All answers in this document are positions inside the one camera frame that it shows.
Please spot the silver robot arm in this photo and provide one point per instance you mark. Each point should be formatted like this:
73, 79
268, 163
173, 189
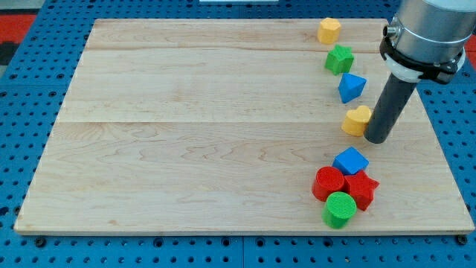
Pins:
425, 39

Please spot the green star block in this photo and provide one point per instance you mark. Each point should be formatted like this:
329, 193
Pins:
339, 59

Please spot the red star block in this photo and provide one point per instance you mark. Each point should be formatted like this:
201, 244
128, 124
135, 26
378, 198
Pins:
361, 188

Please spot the red cylinder block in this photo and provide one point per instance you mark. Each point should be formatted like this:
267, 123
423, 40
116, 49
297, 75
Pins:
328, 180

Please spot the blue cube block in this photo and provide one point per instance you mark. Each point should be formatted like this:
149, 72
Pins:
350, 161

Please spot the yellow heart block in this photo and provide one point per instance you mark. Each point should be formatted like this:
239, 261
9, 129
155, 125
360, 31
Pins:
356, 120

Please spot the blue triangle block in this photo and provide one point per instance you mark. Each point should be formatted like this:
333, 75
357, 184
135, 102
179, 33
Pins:
351, 87

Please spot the green cylinder block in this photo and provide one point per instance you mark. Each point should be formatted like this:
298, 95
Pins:
338, 210

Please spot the yellow hexagon block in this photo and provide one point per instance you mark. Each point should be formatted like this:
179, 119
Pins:
329, 31

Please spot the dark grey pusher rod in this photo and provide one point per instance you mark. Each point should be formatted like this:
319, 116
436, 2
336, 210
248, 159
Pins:
389, 107

